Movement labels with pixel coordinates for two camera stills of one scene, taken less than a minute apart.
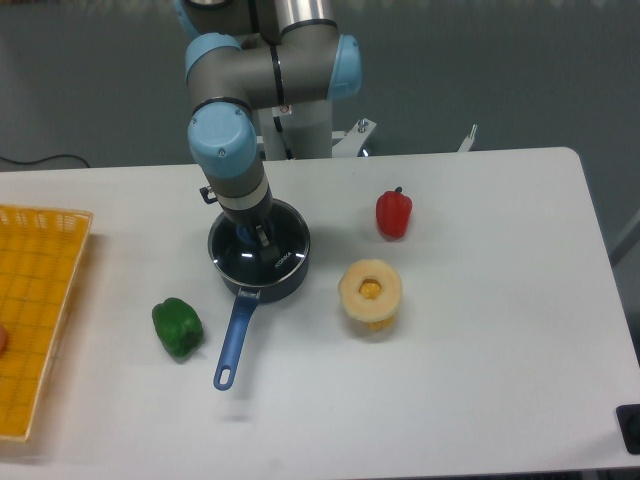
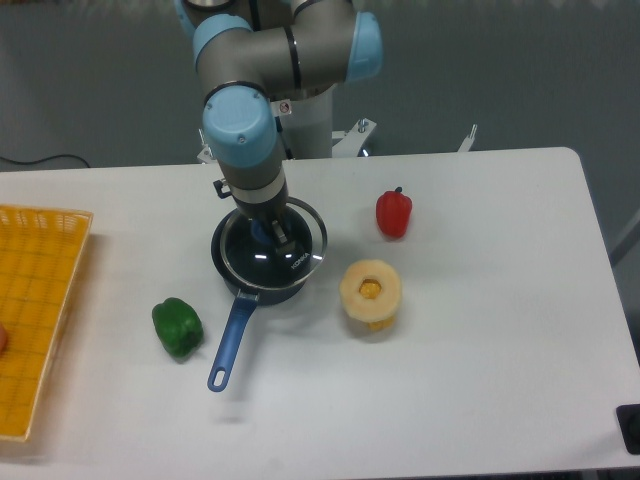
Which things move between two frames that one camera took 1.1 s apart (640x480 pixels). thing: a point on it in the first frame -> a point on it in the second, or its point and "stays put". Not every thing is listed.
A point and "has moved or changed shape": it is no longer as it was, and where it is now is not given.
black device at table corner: [629, 418] stays put
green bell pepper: [178, 327] stays put
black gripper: [255, 216] -> [268, 211]
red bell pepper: [393, 213] stays put
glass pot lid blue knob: [234, 246] has moved or changed shape
